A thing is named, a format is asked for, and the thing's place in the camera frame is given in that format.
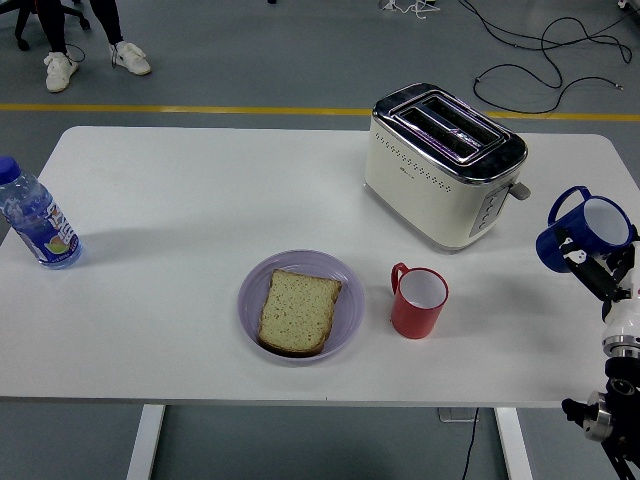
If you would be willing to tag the red enamel cup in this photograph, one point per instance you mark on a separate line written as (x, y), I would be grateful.
(415, 320)

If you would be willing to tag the blue enamel cup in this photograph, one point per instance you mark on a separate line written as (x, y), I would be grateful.
(570, 220)

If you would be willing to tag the black office chair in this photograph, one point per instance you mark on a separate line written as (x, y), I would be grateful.
(21, 32)

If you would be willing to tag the person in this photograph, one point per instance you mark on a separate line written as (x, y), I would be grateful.
(60, 70)

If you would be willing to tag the cream chrome toaster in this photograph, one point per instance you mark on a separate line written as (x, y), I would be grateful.
(425, 200)

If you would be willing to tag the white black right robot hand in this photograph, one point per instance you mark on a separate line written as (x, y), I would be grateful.
(625, 320)

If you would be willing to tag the lilac round plate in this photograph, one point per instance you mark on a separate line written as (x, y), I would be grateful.
(351, 300)

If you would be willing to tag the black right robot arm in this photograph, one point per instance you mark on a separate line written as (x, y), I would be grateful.
(620, 415)

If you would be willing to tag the grey under-table bracket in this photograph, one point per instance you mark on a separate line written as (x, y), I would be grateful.
(455, 415)

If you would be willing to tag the white table leg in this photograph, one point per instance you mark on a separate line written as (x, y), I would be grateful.
(145, 445)
(515, 445)

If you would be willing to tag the toast bread slice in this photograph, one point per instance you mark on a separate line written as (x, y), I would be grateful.
(297, 312)

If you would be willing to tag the clear blue-capped drink bottle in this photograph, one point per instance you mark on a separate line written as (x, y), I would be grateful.
(40, 225)

